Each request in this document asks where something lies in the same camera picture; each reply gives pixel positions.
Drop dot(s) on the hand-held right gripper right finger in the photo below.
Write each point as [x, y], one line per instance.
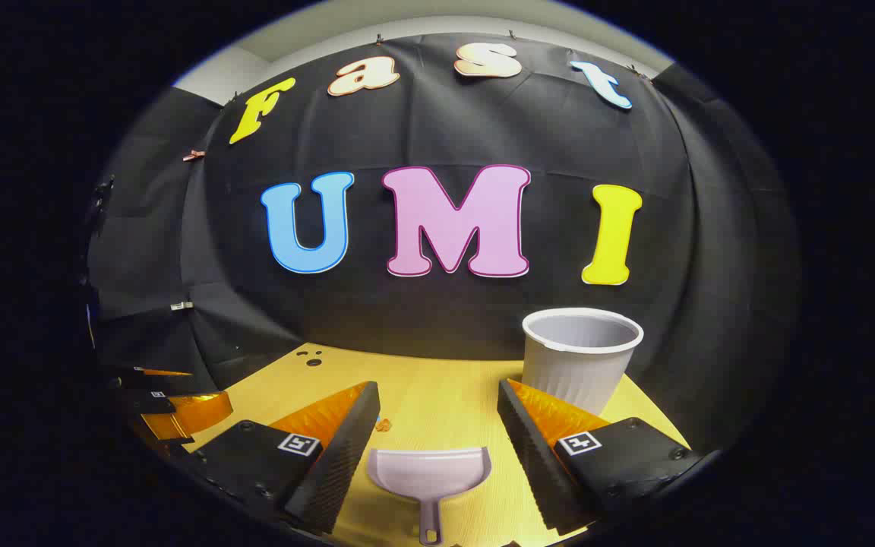
[529, 448]

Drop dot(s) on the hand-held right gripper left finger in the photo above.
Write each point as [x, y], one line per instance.
[346, 448]

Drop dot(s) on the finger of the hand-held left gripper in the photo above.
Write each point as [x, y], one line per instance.
[191, 414]
[150, 378]

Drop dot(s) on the orange paper scrap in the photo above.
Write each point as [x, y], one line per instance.
[383, 425]

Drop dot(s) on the small light grey dustpan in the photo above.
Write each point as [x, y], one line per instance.
[428, 471]

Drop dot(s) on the white ribbed garbage bin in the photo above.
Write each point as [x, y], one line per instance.
[578, 372]

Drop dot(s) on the yellow wooden desktop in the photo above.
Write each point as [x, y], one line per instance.
[430, 395]

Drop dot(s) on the silver metal clip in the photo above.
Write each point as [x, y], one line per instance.
[181, 305]

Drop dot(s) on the copper metal clip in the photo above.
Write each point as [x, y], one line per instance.
[194, 156]

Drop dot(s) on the black backdrop cloth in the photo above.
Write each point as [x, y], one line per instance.
[483, 129]

